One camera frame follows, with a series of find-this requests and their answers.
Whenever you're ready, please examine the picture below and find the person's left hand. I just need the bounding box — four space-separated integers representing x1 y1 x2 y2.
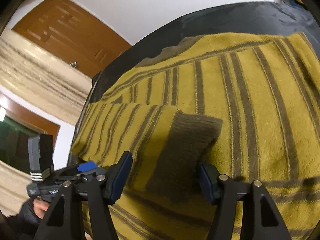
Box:
33 198 50 219

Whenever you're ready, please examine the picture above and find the black satin bed sheet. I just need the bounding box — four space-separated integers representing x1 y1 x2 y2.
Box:
72 2 319 177

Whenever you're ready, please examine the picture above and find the beige curtain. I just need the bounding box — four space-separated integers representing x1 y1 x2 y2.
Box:
0 28 93 217

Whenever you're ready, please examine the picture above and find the mustard striped knit sweater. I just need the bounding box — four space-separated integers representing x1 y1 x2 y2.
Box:
72 33 319 239

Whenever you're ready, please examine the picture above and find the brown wooden door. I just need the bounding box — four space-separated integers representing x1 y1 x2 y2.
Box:
13 0 131 77

